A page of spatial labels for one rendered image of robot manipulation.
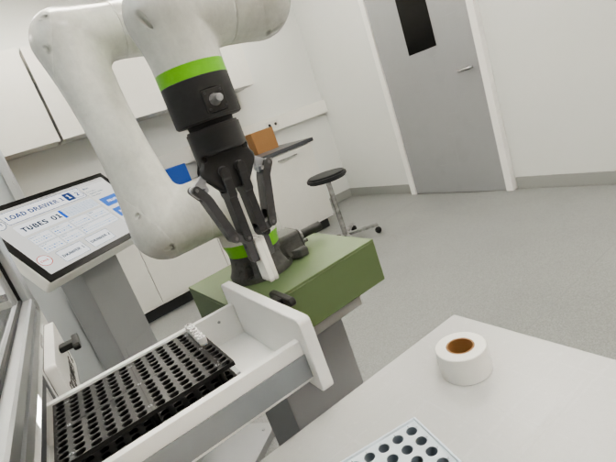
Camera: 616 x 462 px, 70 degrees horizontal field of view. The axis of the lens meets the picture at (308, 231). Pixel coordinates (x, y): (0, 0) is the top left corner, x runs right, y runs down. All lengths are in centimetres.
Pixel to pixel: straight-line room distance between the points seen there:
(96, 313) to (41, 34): 94
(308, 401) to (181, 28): 79
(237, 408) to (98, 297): 110
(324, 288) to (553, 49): 300
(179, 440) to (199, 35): 48
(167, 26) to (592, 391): 66
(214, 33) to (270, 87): 441
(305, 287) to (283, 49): 450
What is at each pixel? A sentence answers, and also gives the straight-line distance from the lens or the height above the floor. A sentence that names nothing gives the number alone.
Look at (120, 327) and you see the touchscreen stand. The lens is 167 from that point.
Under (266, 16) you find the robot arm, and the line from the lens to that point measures 66.
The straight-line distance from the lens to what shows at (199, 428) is 58.
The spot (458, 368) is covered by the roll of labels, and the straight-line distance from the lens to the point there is 65.
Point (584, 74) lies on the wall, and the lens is 361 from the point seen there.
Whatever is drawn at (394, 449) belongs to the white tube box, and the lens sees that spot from 55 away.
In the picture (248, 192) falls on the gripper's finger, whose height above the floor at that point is 109.
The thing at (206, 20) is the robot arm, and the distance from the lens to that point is 61.
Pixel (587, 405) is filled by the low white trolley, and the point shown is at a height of 76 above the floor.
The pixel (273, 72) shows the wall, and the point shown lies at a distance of 509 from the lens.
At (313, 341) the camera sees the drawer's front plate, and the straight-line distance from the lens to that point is 58.
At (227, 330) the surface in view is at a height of 85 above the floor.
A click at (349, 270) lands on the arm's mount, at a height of 82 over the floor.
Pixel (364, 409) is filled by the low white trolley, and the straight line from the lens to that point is 67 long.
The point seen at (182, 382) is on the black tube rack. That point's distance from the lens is 62.
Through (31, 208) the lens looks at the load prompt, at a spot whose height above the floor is 116.
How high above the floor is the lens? 117
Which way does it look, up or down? 15 degrees down
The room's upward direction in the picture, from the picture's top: 19 degrees counter-clockwise
